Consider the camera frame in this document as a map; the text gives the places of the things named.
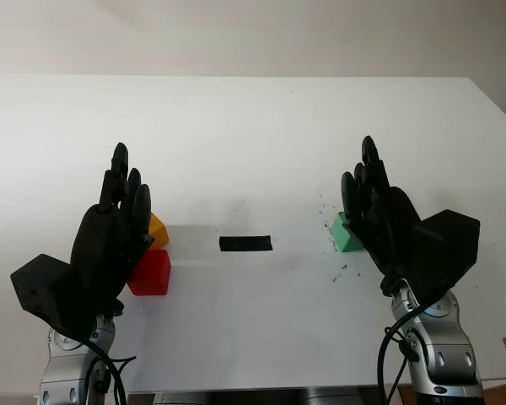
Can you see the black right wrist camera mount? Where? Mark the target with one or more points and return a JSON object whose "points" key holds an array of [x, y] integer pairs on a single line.
{"points": [[447, 249]]}

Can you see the black tape strip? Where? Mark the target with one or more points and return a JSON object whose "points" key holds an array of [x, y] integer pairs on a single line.
{"points": [[245, 243]]}

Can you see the yellow block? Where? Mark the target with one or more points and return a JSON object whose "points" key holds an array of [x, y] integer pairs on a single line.
{"points": [[159, 232]]}

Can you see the green block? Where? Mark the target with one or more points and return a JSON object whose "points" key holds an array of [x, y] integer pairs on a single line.
{"points": [[343, 236]]}

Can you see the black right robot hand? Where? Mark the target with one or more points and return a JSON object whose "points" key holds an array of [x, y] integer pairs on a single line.
{"points": [[388, 228]]}

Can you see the grey robot torso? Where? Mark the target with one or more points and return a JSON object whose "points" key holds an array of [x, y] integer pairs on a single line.
{"points": [[253, 398]]}

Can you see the red block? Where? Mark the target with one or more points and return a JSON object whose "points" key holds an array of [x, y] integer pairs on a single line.
{"points": [[152, 272]]}

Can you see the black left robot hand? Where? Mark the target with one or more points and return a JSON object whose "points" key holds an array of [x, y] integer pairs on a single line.
{"points": [[101, 249]]}

